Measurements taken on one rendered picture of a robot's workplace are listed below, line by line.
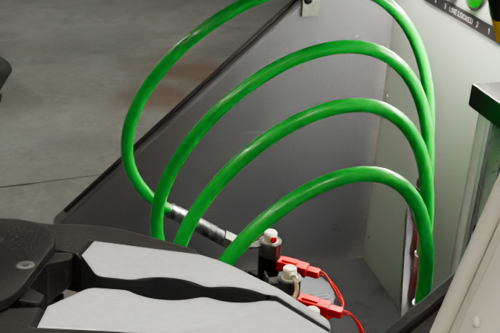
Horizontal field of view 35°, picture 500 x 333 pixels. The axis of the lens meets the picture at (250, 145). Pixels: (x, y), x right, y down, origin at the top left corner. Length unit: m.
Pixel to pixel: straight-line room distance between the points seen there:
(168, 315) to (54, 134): 3.66
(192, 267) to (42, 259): 0.05
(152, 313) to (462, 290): 0.41
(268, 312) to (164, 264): 0.05
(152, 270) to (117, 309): 0.03
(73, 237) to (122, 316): 0.06
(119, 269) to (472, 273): 0.39
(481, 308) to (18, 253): 0.40
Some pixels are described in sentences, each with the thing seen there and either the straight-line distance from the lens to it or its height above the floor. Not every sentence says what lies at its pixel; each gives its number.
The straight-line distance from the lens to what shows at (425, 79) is 0.96.
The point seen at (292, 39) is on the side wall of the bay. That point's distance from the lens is 1.23.
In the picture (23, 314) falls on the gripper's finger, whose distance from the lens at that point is 0.26.
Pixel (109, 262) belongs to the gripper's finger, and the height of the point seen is 1.46.
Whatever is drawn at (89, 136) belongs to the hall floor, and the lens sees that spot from 3.87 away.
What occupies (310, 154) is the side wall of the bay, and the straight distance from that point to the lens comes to 1.32.
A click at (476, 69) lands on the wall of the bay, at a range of 1.06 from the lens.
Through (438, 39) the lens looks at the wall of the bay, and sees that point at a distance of 1.15.
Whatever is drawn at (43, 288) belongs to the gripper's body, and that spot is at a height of 1.45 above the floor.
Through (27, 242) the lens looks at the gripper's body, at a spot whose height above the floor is 1.46.
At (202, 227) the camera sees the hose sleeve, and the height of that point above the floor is 1.12.
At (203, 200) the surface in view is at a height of 1.25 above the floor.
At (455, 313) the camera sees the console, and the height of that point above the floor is 1.25.
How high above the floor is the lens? 1.62
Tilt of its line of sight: 25 degrees down
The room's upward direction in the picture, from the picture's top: 3 degrees clockwise
